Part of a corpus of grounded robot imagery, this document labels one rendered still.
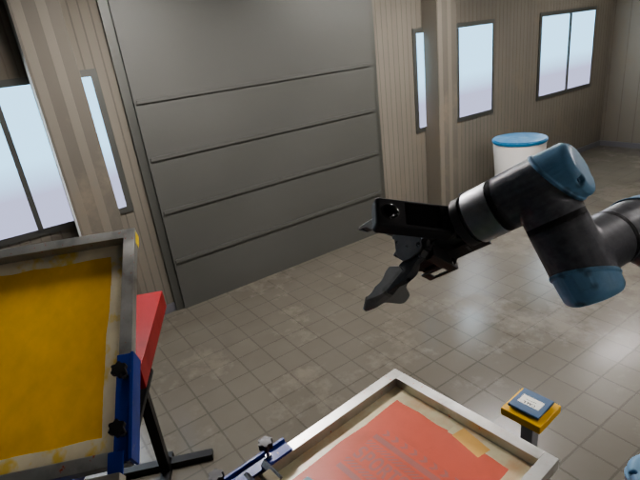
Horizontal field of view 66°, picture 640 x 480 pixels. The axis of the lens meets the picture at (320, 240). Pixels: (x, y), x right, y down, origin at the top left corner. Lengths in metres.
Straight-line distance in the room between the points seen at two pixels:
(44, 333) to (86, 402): 0.29
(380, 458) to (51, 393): 0.97
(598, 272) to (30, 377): 1.51
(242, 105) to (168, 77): 0.67
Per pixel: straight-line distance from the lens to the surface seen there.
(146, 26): 4.22
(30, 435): 1.65
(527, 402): 1.75
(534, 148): 6.18
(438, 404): 1.69
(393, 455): 1.57
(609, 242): 0.68
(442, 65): 5.76
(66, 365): 1.69
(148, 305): 2.31
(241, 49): 4.49
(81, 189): 3.96
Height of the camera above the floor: 2.09
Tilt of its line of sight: 22 degrees down
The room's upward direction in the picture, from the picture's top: 7 degrees counter-clockwise
